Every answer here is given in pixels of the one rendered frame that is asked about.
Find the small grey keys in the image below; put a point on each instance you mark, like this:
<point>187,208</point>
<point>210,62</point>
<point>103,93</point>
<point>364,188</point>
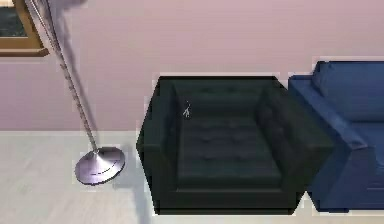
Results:
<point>186,111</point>

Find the black leather armchair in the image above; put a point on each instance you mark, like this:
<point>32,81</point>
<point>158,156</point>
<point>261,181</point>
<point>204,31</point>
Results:
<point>226,156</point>

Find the silver floor lamp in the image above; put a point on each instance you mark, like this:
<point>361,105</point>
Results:
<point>99,164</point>

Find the blue sofa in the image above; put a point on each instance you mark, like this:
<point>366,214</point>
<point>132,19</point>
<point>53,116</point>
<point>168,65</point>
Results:
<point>353,100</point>

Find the gold framed picture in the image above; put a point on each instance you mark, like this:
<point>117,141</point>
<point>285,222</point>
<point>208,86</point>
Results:
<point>20,36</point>

